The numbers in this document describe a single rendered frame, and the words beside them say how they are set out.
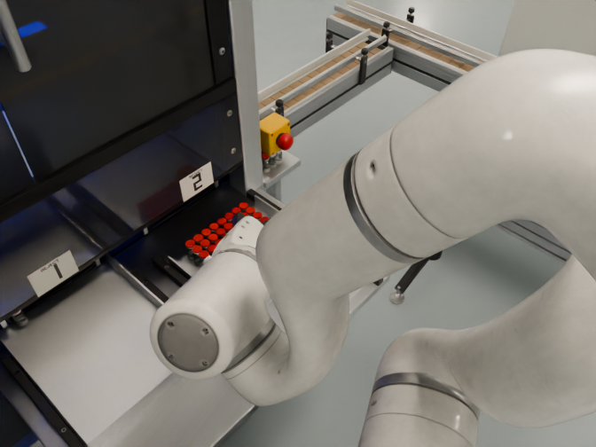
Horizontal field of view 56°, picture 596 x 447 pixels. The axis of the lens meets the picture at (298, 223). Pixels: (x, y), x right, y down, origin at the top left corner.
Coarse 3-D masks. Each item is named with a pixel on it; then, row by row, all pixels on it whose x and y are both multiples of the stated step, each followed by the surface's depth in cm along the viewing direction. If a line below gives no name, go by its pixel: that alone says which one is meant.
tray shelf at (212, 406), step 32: (224, 192) 138; (192, 224) 131; (128, 256) 124; (160, 288) 118; (0, 352) 108; (0, 384) 103; (192, 384) 103; (224, 384) 103; (32, 416) 99; (160, 416) 99; (192, 416) 99; (224, 416) 99
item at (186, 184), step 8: (200, 168) 119; (208, 168) 121; (192, 176) 118; (208, 176) 122; (184, 184) 118; (192, 184) 120; (200, 184) 122; (208, 184) 124; (184, 192) 119; (192, 192) 121; (184, 200) 120
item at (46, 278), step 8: (64, 256) 103; (72, 256) 104; (48, 264) 101; (64, 264) 104; (72, 264) 105; (40, 272) 100; (48, 272) 102; (56, 272) 103; (64, 272) 105; (72, 272) 106; (32, 280) 100; (40, 280) 101; (48, 280) 103; (56, 280) 104; (40, 288) 102; (48, 288) 104
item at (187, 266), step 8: (256, 200) 133; (256, 208) 134; (264, 208) 132; (272, 208) 130; (168, 256) 120; (184, 256) 124; (176, 264) 118; (184, 264) 122; (192, 264) 122; (184, 272) 117; (192, 272) 121; (360, 288) 118; (352, 296) 116; (272, 304) 115; (272, 312) 114; (280, 320) 112; (280, 328) 111
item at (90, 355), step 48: (96, 288) 118; (144, 288) 114; (0, 336) 106; (48, 336) 110; (96, 336) 110; (144, 336) 110; (48, 384) 103; (96, 384) 103; (144, 384) 103; (96, 432) 97
